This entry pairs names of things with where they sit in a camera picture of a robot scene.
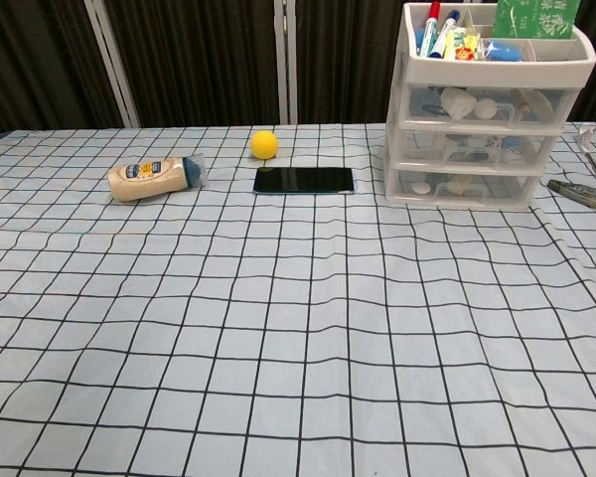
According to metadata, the black smartphone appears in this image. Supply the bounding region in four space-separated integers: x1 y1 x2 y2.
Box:
252 166 356 195

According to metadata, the black curtain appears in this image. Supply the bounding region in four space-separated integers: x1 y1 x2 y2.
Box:
0 0 596 143

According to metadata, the upright white partition frame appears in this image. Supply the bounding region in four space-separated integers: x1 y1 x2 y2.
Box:
272 0 299 125

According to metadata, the cream mayonnaise bottle blue cap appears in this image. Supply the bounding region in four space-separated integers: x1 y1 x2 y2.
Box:
106 153 209 204

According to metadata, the blue cap marker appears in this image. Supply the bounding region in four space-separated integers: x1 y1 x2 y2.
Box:
429 9 461 59

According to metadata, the grey correction tape dispenser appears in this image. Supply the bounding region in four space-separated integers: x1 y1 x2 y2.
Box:
546 178 596 210

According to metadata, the red cap marker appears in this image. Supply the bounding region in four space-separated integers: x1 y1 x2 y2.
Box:
417 1 442 57

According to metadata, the slanted white partition frame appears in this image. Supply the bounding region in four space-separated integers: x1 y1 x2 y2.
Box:
82 0 141 128

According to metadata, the yellow ball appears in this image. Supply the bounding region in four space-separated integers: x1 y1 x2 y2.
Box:
249 129 280 160

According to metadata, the crumpled white tissue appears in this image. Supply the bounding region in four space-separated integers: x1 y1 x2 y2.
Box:
439 87 478 120

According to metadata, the clear drawer with die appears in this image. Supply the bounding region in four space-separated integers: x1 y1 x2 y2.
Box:
399 126 560 168

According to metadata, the blue checkered tablecloth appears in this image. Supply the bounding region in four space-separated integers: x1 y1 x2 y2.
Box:
0 120 596 477

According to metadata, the clear drawer with white pebbles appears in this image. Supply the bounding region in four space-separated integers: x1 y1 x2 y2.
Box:
391 167 545 206

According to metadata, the white plastic drawer organizer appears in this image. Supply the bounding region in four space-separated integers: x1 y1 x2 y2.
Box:
382 2 596 210

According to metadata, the green printed packet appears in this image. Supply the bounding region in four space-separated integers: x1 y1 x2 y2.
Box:
491 0 577 40

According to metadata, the yellow snack packet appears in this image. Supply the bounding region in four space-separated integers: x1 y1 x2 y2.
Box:
446 27 481 62

